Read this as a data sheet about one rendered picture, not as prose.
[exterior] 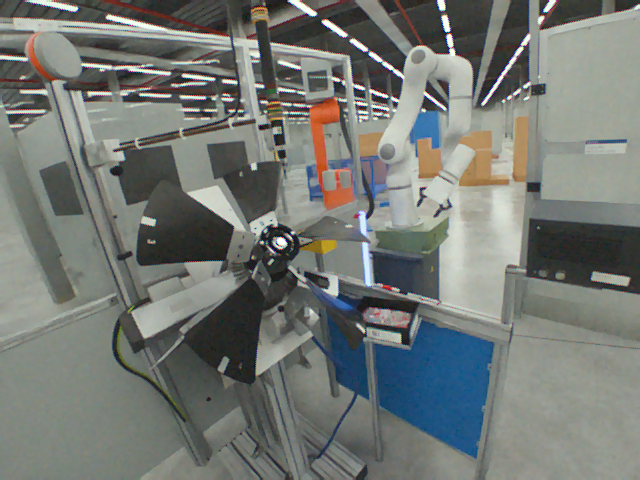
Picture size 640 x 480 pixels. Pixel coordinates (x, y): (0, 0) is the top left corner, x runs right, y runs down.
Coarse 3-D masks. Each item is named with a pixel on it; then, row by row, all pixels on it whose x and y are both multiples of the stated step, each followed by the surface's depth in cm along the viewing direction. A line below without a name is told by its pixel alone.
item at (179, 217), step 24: (168, 192) 72; (144, 216) 69; (168, 216) 71; (192, 216) 73; (216, 216) 76; (144, 240) 69; (168, 240) 72; (192, 240) 74; (216, 240) 76; (144, 264) 70
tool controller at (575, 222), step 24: (552, 216) 66; (576, 216) 63; (600, 216) 60; (624, 216) 57; (528, 240) 72; (552, 240) 67; (576, 240) 63; (600, 240) 59; (624, 240) 56; (528, 264) 75; (552, 264) 70; (576, 264) 66; (600, 264) 62; (624, 264) 58; (624, 288) 61
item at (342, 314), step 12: (312, 288) 79; (324, 300) 79; (336, 300) 89; (336, 312) 78; (348, 312) 86; (360, 312) 93; (336, 324) 74; (348, 324) 79; (360, 324) 85; (348, 336) 74; (360, 336) 79
